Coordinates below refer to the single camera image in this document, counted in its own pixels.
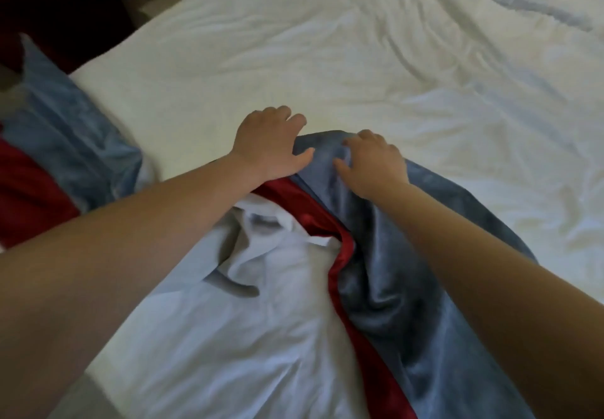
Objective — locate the person's left hand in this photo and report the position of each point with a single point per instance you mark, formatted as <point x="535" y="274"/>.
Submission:
<point x="266" y="147"/>

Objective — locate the person's right hand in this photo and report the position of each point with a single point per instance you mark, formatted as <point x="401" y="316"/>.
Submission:
<point x="377" y="169"/>

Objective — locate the person's left thumb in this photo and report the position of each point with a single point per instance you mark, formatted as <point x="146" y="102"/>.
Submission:
<point x="301" y="158"/>

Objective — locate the person's left middle finger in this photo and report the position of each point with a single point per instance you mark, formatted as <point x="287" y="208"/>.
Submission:
<point x="283" y="113"/>

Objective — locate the person's right thumb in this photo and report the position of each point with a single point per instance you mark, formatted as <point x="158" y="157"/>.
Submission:
<point x="343" y="169"/>

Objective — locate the person's left little finger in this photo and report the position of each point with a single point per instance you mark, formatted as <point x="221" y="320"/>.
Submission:
<point x="252" y="117"/>

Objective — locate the grey blanket with red trim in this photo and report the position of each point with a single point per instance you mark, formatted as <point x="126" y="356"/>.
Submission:
<point x="401" y="291"/>

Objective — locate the person's right forearm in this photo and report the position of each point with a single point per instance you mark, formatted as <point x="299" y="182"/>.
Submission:
<point x="495" y="291"/>

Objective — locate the person's left forearm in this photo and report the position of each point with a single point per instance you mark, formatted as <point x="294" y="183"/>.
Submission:
<point x="118" y="268"/>

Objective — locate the white bed sheet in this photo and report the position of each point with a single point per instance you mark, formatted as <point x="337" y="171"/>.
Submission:
<point x="354" y="55"/>

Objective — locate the white duvet cover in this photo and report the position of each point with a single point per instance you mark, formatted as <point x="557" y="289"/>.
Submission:
<point x="236" y="338"/>

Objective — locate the dark red cloth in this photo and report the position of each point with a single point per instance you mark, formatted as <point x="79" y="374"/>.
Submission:
<point x="52" y="3"/>

